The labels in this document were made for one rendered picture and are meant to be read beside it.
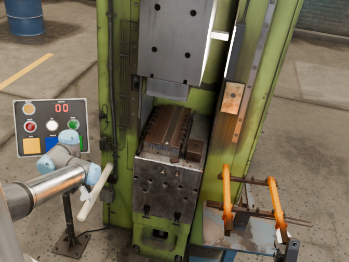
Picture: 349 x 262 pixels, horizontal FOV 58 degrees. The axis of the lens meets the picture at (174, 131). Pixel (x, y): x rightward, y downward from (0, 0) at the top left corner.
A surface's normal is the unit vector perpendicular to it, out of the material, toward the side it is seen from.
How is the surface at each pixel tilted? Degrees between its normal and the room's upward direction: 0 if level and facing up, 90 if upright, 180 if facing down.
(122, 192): 90
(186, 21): 90
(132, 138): 90
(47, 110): 60
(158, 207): 90
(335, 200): 0
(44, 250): 0
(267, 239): 0
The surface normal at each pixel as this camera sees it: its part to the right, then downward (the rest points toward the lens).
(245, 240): 0.11, -0.81
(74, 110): 0.25, 0.11
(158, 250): -0.19, 0.55
